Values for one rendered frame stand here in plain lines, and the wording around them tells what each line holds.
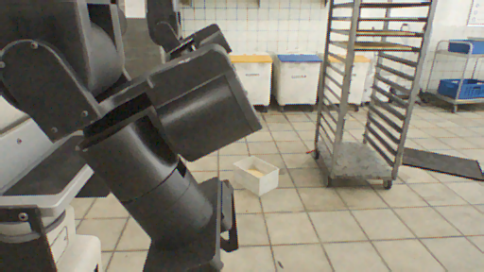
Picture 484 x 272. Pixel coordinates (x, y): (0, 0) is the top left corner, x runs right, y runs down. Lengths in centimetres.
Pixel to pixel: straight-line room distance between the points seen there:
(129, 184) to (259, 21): 429
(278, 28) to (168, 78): 433
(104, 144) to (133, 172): 3
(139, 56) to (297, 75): 198
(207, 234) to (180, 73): 12
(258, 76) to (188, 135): 369
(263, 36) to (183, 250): 430
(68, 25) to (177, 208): 14
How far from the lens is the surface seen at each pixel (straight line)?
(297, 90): 402
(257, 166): 243
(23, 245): 45
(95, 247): 72
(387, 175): 246
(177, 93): 19
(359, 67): 424
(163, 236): 24
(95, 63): 19
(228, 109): 18
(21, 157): 51
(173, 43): 60
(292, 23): 455
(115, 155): 20
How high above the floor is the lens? 125
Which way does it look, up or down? 22 degrees down
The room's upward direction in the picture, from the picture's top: straight up
